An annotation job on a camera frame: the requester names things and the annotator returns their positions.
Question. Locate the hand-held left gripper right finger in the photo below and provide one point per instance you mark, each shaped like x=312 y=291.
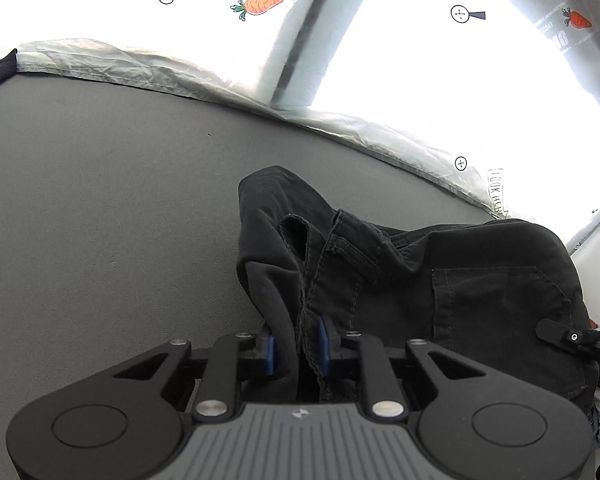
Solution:
x=325 y=342

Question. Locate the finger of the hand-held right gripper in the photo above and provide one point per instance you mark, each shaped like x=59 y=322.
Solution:
x=555 y=332

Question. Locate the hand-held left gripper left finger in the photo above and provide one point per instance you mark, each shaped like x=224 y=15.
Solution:
x=269 y=357

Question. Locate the black pants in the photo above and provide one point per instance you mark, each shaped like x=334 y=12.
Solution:
x=480 y=270

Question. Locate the printed white sheet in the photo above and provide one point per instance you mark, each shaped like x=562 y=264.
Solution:
x=130 y=60

